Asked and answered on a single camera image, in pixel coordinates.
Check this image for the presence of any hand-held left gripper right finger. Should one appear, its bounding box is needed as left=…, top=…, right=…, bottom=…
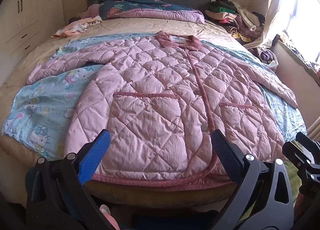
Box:
left=211, top=128, right=294, bottom=230

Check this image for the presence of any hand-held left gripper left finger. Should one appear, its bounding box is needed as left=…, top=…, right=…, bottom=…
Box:
left=25, top=129, right=112, bottom=230

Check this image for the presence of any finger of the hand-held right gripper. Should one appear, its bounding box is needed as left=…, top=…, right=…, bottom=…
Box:
left=296, top=132, right=320, bottom=154
left=282, top=141, right=316, bottom=170

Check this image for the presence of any pink quilted jacket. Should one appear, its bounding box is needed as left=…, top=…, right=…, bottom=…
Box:
left=26, top=30, right=298, bottom=190

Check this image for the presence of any pile of clothes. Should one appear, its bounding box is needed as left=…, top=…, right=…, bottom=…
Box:
left=205, top=0, right=269, bottom=43

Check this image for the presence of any white radiator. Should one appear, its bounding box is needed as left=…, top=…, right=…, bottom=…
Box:
left=309, top=117, right=320, bottom=143

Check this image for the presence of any green floor mat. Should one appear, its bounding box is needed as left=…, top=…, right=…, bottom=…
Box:
left=235, top=157, right=303, bottom=223

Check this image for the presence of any pink slipper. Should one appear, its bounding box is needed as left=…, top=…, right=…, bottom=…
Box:
left=99, top=204, right=121, bottom=230

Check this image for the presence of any blue cartoon print sheet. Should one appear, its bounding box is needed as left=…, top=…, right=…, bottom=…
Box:
left=1, top=33, right=307, bottom=160

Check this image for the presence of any green window sill cover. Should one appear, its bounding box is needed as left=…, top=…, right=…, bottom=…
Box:
left=276, top=33, right=320, bottom=88

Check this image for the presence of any bag with purple cloth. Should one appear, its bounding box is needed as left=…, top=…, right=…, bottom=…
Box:
left=250, top=45, right=279, bottom=71

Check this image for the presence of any peach floral garment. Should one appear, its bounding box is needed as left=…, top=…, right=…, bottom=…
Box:
left=51, top=16, right=103, bottom=39

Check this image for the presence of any window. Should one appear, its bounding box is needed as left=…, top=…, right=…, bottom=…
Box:
left=285, top=0, right=320, bottom=63

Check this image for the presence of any cream curtain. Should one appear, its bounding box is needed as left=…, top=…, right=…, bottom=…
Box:
left=241, top=0, right=304, bottom=50

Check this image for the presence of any bed with grey headboard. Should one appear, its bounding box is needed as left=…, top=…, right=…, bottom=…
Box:
left=0, top=0, right=308, bottom=208

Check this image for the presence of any pink cloth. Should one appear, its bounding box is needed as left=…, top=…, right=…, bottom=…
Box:
left=79, top=3, right=103, bottom=19

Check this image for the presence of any teal floral quilt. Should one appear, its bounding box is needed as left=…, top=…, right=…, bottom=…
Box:
left=99, top=0, right=205, bottom=24

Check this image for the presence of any cream wardrobe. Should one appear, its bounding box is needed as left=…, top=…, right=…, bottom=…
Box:
left=0, top=0, right=68, bottom=60

